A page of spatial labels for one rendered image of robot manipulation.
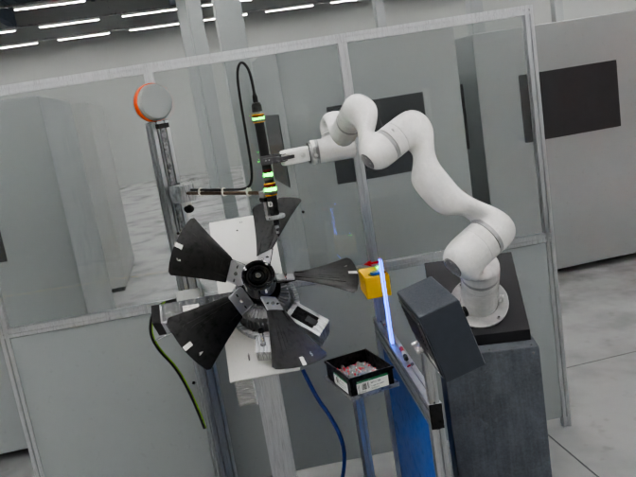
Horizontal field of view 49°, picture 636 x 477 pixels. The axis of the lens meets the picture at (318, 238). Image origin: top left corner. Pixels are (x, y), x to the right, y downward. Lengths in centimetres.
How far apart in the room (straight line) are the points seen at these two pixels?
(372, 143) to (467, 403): 90
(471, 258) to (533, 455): 76
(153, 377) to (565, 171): 407
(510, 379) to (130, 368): 180
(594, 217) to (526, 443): 422
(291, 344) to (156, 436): 129
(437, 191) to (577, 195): 440
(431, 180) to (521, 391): 77
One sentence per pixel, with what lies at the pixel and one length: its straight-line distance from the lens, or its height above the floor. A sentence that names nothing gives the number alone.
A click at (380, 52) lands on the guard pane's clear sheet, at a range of 324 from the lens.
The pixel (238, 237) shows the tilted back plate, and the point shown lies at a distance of 288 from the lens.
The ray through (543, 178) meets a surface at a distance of 346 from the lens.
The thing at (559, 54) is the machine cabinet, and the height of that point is 184.
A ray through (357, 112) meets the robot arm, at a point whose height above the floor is 173.
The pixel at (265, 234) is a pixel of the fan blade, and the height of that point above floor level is 133.
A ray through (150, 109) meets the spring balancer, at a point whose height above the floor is 185.
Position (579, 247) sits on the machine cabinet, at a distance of 646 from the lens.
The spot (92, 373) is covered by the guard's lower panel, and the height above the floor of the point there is 73.
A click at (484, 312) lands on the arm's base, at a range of 234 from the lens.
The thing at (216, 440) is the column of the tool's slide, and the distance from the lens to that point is 334.
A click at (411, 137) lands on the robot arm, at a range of 204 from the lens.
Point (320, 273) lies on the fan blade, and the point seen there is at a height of 118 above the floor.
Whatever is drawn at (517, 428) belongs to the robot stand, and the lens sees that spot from 242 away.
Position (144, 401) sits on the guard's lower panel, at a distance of 346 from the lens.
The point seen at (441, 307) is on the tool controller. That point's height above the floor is 124.
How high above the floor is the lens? 178
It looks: 11 degrees down
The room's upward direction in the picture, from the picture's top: 9 degrees counter-clockwise
